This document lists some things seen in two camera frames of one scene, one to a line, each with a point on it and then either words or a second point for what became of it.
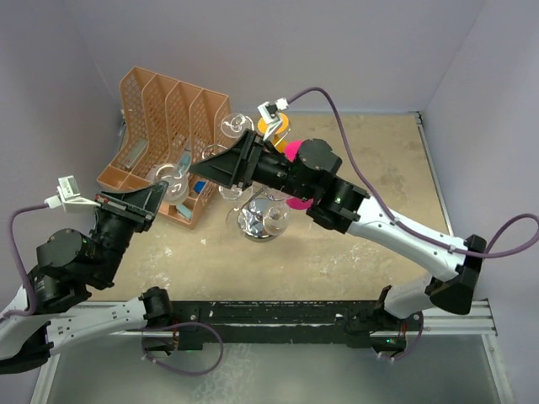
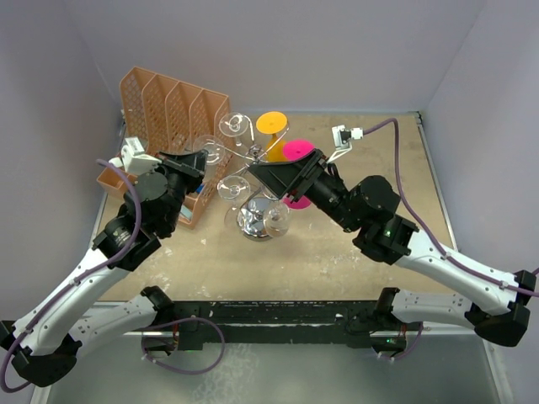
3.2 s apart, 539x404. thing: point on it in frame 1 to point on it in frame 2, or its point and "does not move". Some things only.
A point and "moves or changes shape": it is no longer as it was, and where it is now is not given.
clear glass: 178,183 moves or changes shape
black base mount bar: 197,323 does not move
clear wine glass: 277,215 does not move
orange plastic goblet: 278,140 does not move
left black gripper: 139,205 to 191,167
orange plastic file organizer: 164,130 does not move
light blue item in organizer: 184,211 does not move
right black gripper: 236,165 to 292,177
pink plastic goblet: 291,150 does not move
